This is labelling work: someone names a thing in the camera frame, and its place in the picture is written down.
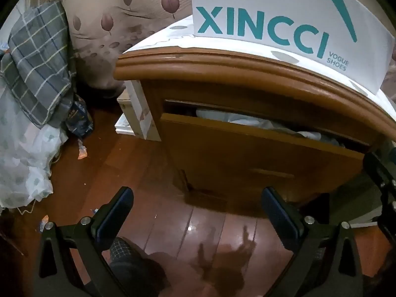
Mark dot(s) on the white leaf-print sheet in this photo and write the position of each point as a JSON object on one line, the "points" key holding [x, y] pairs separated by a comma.
{"points": [[26, 155]]}

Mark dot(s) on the grey plaid blanket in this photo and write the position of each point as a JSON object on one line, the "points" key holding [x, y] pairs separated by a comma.
{"points": [[38, 67]]}

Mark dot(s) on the white XINCCI shoe box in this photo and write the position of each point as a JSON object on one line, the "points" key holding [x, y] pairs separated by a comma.
{"points": [[341, 34]]}

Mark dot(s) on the wooden nightstand drawer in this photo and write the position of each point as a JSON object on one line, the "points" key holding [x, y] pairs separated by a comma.
{"points": [[233, 160]]}

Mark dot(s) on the orange blue wrapper on floor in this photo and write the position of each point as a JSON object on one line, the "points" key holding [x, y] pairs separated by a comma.
{"points": [[43, 223]]}

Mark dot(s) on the plaid slipper foot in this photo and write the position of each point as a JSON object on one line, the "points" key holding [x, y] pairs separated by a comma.
{"points": [[126, 262]]}

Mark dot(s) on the brown wooden nightstand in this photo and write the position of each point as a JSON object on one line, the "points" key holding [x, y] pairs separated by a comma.
{"points": [[180, 81]]}

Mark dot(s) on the brown cardboard box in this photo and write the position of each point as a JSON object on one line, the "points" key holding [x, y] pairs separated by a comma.
{"points": [[125, 104]]}

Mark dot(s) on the leaf-pattern curtain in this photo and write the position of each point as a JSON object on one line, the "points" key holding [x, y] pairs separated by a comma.
{"points": [[101, 30]]}

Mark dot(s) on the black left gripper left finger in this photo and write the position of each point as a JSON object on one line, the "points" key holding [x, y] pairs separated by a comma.
{"points": [[108, 220]]}

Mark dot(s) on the dark blue snack bag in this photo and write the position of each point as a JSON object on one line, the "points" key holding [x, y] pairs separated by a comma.
{"points": [[79, 122]]}

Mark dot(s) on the white flat box on floor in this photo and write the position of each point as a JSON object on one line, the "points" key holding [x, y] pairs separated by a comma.
{"points": [[122, 126]]}

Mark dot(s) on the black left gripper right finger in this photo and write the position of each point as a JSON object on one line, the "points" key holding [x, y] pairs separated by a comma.
{"points": [[284, 218]]}

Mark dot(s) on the white underwear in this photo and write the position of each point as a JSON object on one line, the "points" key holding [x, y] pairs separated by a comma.
{"points": [[246, 120]]}

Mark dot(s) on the white patterned table cover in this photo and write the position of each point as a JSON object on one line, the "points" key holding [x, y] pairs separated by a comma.
{"points": [[180, 34]]}

